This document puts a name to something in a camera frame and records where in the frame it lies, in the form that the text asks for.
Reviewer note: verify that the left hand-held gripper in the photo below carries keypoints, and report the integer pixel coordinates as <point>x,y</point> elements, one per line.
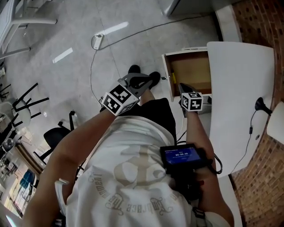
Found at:
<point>119,99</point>

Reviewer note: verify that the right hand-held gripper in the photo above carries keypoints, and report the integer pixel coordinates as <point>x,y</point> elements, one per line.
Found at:
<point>192,102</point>

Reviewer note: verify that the white drawer wooden inside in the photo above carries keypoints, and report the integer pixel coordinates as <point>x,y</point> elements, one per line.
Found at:
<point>190,71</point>

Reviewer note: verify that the person's right forearm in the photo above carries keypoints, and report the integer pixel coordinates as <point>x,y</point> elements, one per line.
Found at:
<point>197,133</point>

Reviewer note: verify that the person's left forearm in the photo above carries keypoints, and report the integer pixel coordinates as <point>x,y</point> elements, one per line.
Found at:
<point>82,135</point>

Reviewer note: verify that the person's left black shoe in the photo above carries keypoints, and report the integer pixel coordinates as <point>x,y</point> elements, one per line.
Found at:
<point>134,69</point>

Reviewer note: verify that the person's black shoe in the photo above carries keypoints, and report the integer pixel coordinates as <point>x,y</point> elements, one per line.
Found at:
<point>155,78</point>
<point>134,69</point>

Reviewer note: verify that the person's right black shoe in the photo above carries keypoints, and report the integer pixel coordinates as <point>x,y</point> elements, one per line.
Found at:
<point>155,78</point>

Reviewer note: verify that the person's right leg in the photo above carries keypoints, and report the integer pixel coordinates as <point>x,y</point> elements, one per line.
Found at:
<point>147,96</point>

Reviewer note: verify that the person's black shorts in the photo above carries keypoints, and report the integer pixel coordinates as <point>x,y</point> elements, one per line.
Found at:
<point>155,115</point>

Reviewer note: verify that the white desk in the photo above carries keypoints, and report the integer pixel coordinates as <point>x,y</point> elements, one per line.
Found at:
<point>239,88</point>

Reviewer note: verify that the long white power strip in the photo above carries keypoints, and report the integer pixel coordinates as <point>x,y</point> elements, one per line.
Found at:
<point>98,41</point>

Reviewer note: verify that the white shade table lamp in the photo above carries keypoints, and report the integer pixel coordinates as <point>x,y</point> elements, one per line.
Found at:
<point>276,124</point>

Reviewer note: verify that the grey two-door refrigerator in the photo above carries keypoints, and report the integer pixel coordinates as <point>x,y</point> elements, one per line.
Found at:
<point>193,5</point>

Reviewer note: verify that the person's white t-shirt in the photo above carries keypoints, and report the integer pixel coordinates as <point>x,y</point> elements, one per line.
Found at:
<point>124,177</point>

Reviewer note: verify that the black office chair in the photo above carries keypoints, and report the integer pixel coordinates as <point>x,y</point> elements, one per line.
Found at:
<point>55,135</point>

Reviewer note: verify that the black legged white stool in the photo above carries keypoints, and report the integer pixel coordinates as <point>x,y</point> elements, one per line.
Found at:
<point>24,110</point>

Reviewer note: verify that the white metal shelving rack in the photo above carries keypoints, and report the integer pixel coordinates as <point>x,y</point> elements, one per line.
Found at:
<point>33,21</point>

